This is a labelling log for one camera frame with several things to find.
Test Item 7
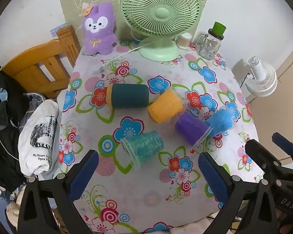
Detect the black clothing pile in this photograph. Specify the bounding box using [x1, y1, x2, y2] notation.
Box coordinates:
[0, 70, 30, 192]

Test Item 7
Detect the white floor fan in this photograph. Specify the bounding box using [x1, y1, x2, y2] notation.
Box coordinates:
[246, 56, 278, 97]

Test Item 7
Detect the beige wall poster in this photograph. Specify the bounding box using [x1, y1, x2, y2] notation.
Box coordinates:
[60, 0, 207, 40]

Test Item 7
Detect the orange cup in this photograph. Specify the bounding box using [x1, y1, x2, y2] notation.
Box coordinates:
[147, 87, 186, 124]

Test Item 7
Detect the white printed t-shirt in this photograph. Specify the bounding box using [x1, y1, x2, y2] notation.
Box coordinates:
[18, 99, 59, 177]

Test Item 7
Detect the blue cup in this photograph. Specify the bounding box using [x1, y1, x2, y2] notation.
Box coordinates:
[204, 106, 236, 137]

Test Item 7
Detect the green desk fan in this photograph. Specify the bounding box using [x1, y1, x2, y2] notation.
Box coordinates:
[120, 0, 202, 62]

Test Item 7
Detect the cotton swab jar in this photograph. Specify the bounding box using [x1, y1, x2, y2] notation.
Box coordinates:
[176, 32, 193, 49]

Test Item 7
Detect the dark teal cup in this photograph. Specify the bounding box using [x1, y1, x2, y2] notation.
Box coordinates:
[106, 83, 149, 108]

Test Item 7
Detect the purple cup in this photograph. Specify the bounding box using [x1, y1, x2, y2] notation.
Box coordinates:
[175, 113, 212, 148]

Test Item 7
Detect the glass mug green lid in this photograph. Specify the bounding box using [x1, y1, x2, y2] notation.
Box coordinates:
[196, 22, 227, 60]

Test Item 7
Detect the white fan cable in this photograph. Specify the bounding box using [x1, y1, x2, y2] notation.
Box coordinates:
[100, 27, 154, 65]

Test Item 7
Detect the turquoise glitter cup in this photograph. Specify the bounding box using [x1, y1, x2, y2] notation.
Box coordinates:
[121, 130, 164, 169]

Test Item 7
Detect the purple plush bunny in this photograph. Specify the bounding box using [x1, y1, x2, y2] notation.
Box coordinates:
[81, 2, 117, 56]

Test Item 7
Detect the floral tablecloth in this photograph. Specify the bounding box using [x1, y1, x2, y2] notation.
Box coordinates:
[59, 40, 262, 233]

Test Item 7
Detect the wooden chair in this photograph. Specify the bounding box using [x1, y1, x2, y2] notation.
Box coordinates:
[2, 25, 81, 99]

